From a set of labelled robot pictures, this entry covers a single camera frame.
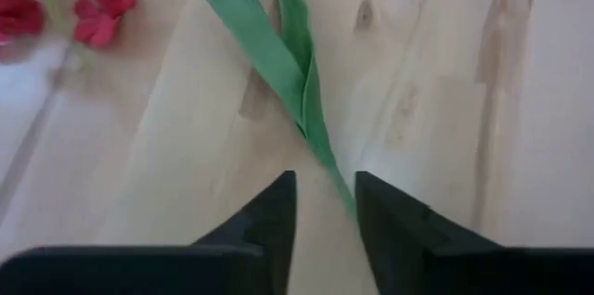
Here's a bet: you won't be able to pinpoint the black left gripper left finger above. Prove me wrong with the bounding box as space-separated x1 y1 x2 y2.
0 170 297 295

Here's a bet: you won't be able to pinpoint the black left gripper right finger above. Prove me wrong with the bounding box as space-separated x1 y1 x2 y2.
355 170 594 295

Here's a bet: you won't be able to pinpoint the green flower stems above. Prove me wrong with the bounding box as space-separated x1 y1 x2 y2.
172 0 358 222

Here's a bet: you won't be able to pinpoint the red artificial flower bunch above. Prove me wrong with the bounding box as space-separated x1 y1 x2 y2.
0 0 138 50

